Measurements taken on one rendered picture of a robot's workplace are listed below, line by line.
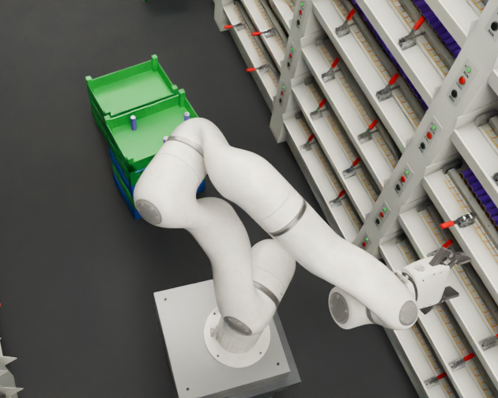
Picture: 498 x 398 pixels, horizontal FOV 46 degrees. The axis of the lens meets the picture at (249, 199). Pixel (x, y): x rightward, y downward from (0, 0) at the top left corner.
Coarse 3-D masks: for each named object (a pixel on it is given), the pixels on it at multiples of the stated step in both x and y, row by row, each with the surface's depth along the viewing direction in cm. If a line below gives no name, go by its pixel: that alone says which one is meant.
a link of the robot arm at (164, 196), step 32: (160, 160) 106; (192, 160) 107; (160, 192) 103; (192, 192) 108; (160, 224) 107; (192, 224) 109; (224, 224) 116; (224, 256) 120; (224, 288) 126; (256, 288) 129; (224, 320) 131; (256, 320) 127
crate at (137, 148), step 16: (176, 96) 210; (128, 112) 204; (144, 112) 208; (160, 112) 212; (176, 112) 213; (192, 112) 209; (112, 128) 206; (128, 128) 207; (144, 128) 208; (160, 128) 208; (128, 144) 203; (144, 144) 204; (160, 144) 205; (128, 160) 191; (144, 160) 196
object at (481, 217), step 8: (456, 176) 152; (456, 184) 151; (464, 184) 150; (464, 192) 150; (472, 200) 148; (472, 208) 148; (480, 208) 147; (480, 216) 146; (488, 224) 145; (488, 232) 145; (496, 232) 144; (496, 240) 143; (496, 248) 144
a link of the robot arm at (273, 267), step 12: (264, 240) 138; (252, 252) 136; (264, 252) 134; (276, 252) 134; (252, 264) 133; (264, 264) 132; (276, 264) 133; (288, 264) 135; (252, 276) 131; (264, 276) 131; (276, 276) 132; (288, 276) 134; (276, 288) 131
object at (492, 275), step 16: (448, 160) 153; (464, 160) 156; (432, 176) 155; (432, 192) 154; (448, 192) 153; (448, 208) 151; (464, 208) 150; (464, 240) 147; (480, 240) 146; (480, 256) 144; (496, 256) 144; (480, 272) 145; (496, 272) 142; (496, 288) 140
